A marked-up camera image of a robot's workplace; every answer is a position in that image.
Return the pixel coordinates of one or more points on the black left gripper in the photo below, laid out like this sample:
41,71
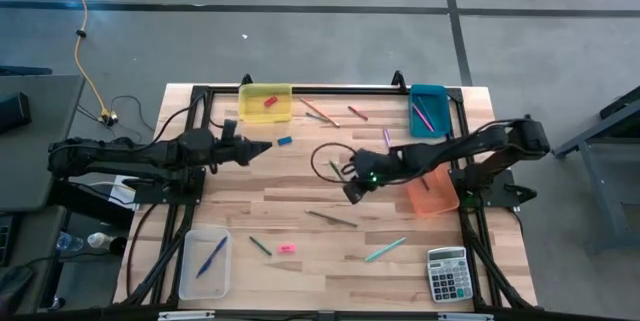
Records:
235,151

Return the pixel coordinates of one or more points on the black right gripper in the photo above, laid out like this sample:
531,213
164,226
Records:
370,166

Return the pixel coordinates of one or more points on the blue eraser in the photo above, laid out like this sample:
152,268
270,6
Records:
284,140

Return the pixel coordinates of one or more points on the dark wooden pencil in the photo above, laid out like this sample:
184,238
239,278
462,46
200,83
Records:
332,218

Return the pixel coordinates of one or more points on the dark blue pen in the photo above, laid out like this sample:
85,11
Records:
426,111

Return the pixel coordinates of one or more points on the pink eraser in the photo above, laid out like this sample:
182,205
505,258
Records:
287,248

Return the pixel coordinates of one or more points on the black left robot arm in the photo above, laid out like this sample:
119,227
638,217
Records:
125,153

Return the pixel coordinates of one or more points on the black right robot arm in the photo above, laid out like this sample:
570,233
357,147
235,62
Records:
450,143

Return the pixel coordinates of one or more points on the purple pen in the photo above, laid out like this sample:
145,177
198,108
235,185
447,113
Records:
386,137

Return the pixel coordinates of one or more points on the yellow translucent plastic bin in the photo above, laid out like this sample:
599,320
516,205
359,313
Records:
255,111

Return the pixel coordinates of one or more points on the red eraser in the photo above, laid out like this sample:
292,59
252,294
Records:
270,101

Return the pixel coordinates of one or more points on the red marker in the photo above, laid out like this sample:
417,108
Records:
358,113

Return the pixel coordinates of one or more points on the brown crayon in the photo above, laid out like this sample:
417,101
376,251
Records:
424,183

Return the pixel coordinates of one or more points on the orange translucent plastic bin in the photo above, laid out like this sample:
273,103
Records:
432,198

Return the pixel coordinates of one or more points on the pink pen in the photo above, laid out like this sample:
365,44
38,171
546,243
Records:
422,117

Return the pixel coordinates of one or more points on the orange pencil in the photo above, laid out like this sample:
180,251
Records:
320,112

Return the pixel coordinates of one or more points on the teal plastic bin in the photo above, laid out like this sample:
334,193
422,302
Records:
440,121

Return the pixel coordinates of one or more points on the light green pen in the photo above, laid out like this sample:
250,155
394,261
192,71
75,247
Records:
385,249

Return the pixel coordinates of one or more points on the small green pen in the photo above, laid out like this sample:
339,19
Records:
260,246

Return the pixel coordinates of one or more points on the blue ballpoint pen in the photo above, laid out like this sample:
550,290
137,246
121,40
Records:
211,257

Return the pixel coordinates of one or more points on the grey desk calculator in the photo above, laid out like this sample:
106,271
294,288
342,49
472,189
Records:
449,276

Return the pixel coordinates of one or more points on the clear plastic bin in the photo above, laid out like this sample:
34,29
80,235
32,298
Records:
220,281

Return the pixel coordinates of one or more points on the white flat box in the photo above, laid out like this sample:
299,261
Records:
122,188

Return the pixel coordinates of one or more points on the white bottle dark cap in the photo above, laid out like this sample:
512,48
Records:
100,240

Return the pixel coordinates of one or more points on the clear water bottle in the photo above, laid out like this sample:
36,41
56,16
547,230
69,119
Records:
70,242

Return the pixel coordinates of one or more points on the grey desk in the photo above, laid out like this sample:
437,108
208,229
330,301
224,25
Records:
40,111

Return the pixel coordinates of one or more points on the grey metal stand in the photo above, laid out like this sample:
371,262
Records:
615,186

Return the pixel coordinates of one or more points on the black speaker box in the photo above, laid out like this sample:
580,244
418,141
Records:
12,111

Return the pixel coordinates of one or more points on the black keyboard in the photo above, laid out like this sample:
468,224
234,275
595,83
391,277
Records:
5,238

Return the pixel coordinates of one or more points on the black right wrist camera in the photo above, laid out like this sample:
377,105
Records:
353,194

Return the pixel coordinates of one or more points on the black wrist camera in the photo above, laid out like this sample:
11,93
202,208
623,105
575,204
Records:
353,194
229,128

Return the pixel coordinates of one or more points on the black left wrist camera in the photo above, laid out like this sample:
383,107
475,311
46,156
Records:
229,128

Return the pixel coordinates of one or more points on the black aluminium table frame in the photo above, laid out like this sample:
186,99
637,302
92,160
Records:
350,90

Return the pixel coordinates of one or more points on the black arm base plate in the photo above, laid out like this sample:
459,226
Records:
165,193
500,193

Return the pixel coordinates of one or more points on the silver metal bracket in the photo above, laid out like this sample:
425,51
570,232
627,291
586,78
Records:
185,315
465,316

